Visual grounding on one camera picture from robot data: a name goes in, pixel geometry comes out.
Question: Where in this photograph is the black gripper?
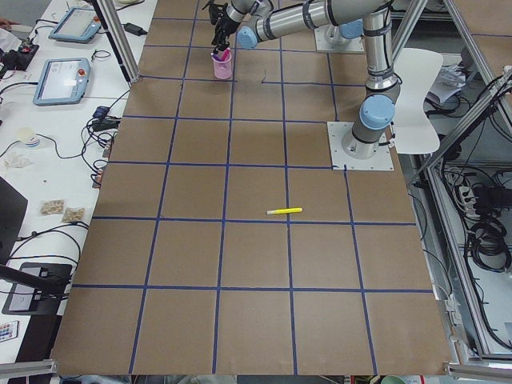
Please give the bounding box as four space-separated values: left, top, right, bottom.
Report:
211 9 240 55

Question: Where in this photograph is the white chair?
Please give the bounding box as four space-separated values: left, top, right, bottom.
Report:
394 48 443 154

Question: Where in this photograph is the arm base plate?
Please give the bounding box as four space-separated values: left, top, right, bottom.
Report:
327 122 394 171
314 20 365 54

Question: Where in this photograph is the pink mesh cup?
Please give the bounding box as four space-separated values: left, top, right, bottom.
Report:
211 50 232 80

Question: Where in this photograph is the aluminium frame post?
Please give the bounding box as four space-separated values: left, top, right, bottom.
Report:
92 0 140 84

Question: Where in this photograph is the black power adapter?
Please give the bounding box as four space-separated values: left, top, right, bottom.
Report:
123 22 147 36

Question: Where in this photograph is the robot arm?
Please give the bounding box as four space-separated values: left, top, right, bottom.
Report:
204 1 401 161

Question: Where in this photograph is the pink highlighter pen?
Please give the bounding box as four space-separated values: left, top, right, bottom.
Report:
221 48 230 62

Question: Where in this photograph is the blue teach pendant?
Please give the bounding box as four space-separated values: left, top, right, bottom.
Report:
49 7 102 44
33 58 90 106

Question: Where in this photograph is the yellow highlighter pen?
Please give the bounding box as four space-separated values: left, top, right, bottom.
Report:
266 207 303 215

